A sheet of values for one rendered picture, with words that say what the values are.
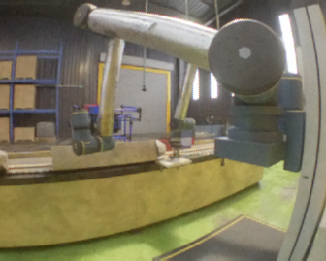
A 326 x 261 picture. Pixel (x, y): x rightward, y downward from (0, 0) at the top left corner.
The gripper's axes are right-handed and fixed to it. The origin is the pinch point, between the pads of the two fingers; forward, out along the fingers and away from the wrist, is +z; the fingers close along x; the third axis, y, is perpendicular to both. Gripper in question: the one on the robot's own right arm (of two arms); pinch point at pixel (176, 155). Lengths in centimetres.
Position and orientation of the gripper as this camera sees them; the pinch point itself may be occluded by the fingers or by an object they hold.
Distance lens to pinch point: 194.8
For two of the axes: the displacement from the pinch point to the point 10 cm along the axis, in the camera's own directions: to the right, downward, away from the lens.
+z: -0.1, 10.0, 0.8
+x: -5.3, -0.7, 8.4
